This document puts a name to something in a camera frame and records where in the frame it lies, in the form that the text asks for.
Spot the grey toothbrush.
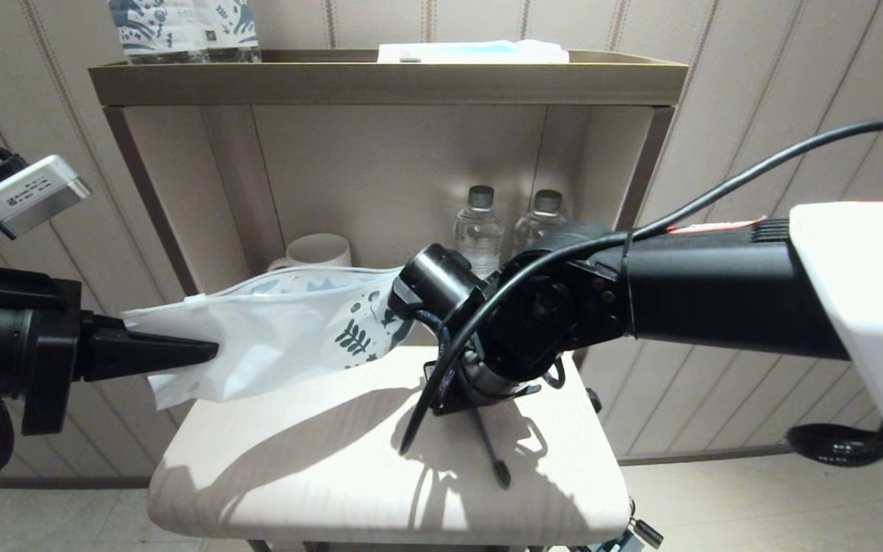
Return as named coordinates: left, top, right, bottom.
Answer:
left=472, top=406, right=512, bottom=490

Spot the white blue-patterned zip pouch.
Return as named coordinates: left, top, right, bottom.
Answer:
left=121, top=264, right=416, bottom=411

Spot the patterned bag on shelf top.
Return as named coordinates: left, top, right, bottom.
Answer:
left=109, top=0, right=208, bottom=64

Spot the clear plastic water bottle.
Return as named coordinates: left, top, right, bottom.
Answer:
left=453, top=186, right=504, bottom=278
left=513, top=190, right=570, bottom=255

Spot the white ribbed mug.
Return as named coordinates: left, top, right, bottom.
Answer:
left=268, top=233, right=353, bottom=271

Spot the beige wooden shelf cabinet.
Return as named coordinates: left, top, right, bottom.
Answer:
left=103, top=103, right=676, bottom=369

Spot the blue patterned label bottle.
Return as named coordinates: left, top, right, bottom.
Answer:
left=200, top=0, right=263, bottom=64

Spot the brown metal tray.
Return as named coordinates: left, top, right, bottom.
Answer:
left=89, top=50, right=689, bottom=108

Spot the white blue flat packet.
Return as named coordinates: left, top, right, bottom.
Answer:
left=377, top=40, right=570, bottom=64

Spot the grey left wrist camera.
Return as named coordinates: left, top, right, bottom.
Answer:
left=0, top=155, right=93, bottom=240

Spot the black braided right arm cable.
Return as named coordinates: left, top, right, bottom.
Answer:
left=411, top=307, right=883, bottom=468

